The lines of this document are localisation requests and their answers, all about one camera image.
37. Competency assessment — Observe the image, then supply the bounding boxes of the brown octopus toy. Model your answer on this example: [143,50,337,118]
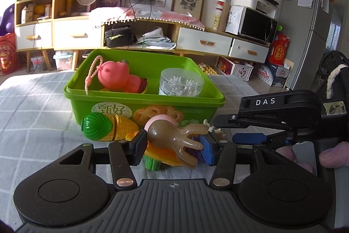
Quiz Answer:
[147,121,210,169]

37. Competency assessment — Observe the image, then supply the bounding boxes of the green plastic box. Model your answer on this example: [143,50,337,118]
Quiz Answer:
[64,49,225,138]

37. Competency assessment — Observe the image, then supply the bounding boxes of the grey refrigerator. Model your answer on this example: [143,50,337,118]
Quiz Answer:
[281,0,341,90]

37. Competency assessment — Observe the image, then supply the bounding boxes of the purple plastic object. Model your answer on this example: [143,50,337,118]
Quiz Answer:
[0,4,15,37]

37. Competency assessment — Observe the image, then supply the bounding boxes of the orange plastic toy food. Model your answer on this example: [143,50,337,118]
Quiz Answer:
[126,132,188,171]

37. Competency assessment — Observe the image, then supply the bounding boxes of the small clear bin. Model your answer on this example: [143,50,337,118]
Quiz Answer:
[31,55,47,72]

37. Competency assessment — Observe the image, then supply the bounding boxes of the grey plaid blanket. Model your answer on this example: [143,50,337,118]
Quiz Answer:
[0,73,289,195]

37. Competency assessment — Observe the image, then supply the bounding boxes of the tall white yellow bottle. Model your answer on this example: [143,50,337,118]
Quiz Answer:
[213,0,227,31]

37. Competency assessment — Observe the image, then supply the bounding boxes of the pink white lace cloth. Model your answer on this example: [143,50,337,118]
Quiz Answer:
[91,6,206,31]

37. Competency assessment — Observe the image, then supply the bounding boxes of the white microwave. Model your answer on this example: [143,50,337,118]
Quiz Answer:
[225,5,278,44]

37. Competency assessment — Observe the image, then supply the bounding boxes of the red printed bag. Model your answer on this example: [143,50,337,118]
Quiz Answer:
[0,32,18,75]

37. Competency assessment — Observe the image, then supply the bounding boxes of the white drawer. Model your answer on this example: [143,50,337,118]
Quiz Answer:
[16,22,52,51]
[55,19,103,48]
[177,28,233,56]
[229,39,270,64]

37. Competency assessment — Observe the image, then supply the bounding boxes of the dark red toy slice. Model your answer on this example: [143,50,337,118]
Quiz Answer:
[138,77,149,94]

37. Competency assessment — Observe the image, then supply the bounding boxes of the tray of eggs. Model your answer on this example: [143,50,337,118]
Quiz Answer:
[198,62,220,75]

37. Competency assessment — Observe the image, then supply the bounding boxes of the purple toy grapes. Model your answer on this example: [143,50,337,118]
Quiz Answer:
[188,136,208,163]

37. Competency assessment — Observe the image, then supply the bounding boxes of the pink pig toy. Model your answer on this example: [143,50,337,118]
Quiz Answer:
[84,55,142,95]

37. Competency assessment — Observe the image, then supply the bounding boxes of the folded light cloths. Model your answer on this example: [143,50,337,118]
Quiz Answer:
[135,27,177,51]

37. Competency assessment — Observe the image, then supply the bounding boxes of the white printer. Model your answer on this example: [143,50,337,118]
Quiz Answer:
[230,0,280,18]

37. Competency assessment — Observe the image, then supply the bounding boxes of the black bag fluffy strap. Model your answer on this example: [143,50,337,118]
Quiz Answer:
[318,51,349,102]

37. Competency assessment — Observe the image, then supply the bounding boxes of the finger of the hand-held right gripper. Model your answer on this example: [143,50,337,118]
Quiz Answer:
[213,113,289,131]
[233,131,294,147]

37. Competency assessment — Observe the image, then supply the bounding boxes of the white blue carton box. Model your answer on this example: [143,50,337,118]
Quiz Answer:
[253,62,292,87]

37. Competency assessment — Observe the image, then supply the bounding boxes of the beige starfish toy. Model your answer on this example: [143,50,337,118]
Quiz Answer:
[203,119,227,141]

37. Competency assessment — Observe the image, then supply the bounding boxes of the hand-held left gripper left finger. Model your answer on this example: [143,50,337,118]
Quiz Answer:
[58,130,149,190]

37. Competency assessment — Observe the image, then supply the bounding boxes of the pink toy peach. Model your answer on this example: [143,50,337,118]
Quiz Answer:
[144,114,178,131]

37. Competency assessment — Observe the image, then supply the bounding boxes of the clear storage bin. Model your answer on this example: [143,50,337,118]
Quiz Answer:
[53,51,77,71]

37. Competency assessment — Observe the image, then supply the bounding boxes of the black bag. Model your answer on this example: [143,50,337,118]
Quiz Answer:
[104,26,133,48]

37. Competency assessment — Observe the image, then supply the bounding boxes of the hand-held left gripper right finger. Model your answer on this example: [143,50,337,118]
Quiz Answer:
[198,134,277,188]

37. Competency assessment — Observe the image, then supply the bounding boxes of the long wooden cabinet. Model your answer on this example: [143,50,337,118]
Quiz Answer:
[53,16,273,64]

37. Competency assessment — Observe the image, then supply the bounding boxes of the red gift box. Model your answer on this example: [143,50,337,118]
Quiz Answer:
[267,32,290,66]

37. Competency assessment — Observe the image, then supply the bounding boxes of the toy corn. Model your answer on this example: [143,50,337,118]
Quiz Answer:
[81,112,139,142]

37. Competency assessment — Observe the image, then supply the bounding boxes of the clear cotton swab jar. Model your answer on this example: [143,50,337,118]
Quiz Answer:
[159,68,204,97]

